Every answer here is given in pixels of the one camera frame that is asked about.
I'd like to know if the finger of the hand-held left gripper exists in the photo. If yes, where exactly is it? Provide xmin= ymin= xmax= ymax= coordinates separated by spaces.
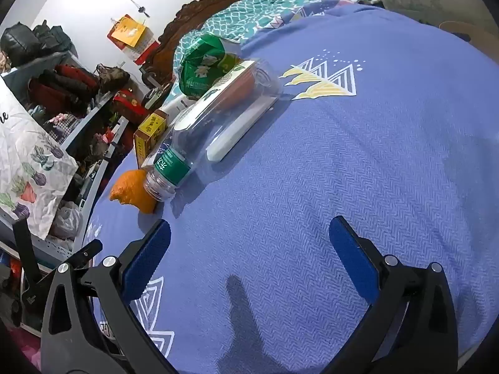
xmin=12 ymin=217 xmax=44 ymax=281
xmin=64 ymin=239 xmax=103 ymax=271

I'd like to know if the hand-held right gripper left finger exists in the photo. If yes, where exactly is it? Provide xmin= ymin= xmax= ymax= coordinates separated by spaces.
xmin=40 ymin=220 xmax=176 ymax=374

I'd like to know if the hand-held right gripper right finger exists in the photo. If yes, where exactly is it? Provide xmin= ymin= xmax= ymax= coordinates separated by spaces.
xmin=328 ymin=215 xmax=458 ymax=374

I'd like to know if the white tissue pack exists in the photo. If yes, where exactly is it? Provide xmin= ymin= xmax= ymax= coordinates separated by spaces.
xmin=206 ymin=68 xmax=279 ymax=163

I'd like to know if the clear plastic bottle green label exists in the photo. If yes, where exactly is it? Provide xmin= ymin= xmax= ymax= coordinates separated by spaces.
xmin=143 ymin=58 xmax=283 ymax=203

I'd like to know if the green white snack packet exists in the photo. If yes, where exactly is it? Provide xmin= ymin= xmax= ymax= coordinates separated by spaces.
xmin=178 ymin=33 xmax=244 ymax=100

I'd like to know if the beige round bin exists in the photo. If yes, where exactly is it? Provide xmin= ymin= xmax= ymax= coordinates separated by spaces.
xmin=438 ymin=21 xmax=499 ymax=49

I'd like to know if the clear plastic bag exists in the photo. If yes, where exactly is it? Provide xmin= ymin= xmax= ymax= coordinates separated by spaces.
xmin=51 ymin=203 xmax=84 ymax=240

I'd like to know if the orange peel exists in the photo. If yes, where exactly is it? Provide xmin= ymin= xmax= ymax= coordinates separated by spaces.
xmin=109 ymin=169 xmax=157 ymax=215

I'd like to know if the white printed cloth bag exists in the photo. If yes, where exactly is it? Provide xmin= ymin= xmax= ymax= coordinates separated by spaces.
xmin=0 ymin=76 xmax=79 ymax=240

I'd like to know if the blue printed bedsheet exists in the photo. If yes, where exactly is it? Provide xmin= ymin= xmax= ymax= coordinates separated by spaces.
xmin=80 ymin=2 xmax=499 ymax=374

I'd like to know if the yellow red cardboard box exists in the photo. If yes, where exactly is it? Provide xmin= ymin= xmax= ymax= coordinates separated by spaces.
xmin=133 ymin=111 xmax=169 ymax=166

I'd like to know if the grey metal shelf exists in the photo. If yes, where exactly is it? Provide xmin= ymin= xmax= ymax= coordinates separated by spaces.
xmin=0 ymin=47 xmax=131 ymax=258

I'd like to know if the red gift bag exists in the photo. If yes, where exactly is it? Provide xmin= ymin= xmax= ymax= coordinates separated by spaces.
xmin=113 ymin=89 xmax=151 ymax=125

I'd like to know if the dark red bag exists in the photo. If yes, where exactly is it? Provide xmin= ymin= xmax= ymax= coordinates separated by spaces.
xmin=29 ymin=64 xmax=99 ymax=113

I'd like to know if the brown handbag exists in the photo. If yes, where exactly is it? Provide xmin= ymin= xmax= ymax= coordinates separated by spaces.
xmin=95 ymin=63 xmax=131 ymax=92

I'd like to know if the black bag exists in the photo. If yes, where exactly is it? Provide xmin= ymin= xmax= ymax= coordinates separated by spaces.
xmin=0 ymin=22 xmax=43 ymax=67

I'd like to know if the carved wooden headboard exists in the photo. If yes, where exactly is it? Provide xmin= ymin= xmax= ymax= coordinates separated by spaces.
xmin=140 ymin=0 xmax=266 ymax=86

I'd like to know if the hanging key ornament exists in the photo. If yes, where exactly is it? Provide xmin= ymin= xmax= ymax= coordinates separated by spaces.
xmin=128 ymin=0 xmax=151 ymax=18

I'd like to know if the teal patterned quilt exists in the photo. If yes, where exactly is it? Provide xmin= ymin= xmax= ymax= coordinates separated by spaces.
xmin=183 ymin=0 xmax=380 ymax=47

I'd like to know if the red yellow wall calendar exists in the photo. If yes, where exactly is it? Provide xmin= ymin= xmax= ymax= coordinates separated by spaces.
xmin=107 ymin=15 xmax=160 ymax=63

